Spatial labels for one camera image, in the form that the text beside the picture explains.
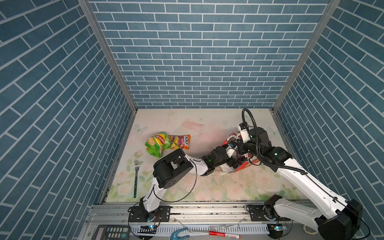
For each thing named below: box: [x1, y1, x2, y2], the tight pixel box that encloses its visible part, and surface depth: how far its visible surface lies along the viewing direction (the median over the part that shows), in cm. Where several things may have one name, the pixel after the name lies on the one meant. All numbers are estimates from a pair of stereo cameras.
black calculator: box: [91, 225, 131, 240], surface depth 68 cm
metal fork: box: [133, 160, 140, 199], surface depth 88 cm
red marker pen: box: [209, 230, 241, 239], surface depth 69 cm
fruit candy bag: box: [168, 134, 191, 150], surface depth 98 cm
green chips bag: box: [145, 132, 171, 159], surface depth 93 cm
